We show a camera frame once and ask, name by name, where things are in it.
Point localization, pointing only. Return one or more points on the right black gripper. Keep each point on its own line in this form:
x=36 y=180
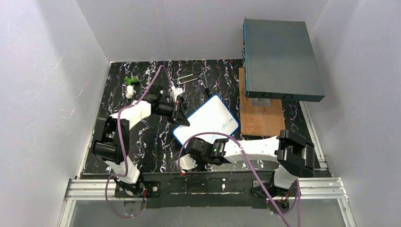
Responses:
x=190 y=149

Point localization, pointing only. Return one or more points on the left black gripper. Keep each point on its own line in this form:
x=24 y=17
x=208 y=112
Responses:
x=179 y=110

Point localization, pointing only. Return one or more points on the green white toy figure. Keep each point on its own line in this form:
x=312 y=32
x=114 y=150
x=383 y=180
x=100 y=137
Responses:
x=130 y=82

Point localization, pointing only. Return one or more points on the wire whiteboard stand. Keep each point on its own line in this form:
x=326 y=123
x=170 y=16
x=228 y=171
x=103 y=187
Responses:
x=196 y=81

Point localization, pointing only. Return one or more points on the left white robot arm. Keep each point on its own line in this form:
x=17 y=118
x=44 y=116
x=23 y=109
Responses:
x=111 y=138

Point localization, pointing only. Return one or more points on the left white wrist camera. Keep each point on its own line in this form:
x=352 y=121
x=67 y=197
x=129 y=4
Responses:
x=175 y=93

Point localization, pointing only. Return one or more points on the silver metal bracket plate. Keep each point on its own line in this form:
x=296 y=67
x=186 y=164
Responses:
x=261 y=102

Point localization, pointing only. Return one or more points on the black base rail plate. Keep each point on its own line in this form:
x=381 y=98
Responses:
x=202 y=189

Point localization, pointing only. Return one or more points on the blue framed whiteboard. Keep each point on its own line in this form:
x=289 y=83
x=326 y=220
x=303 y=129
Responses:
x=212 y=116

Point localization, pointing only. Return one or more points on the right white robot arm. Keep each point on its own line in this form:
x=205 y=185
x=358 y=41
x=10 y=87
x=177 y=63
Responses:
x=294 y=154

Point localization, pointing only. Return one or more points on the dark grey metal box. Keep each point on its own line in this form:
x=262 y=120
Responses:
x=280 y=62

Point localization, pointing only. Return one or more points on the wooden board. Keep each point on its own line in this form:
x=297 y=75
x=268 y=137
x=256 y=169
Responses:
x=259 y=120

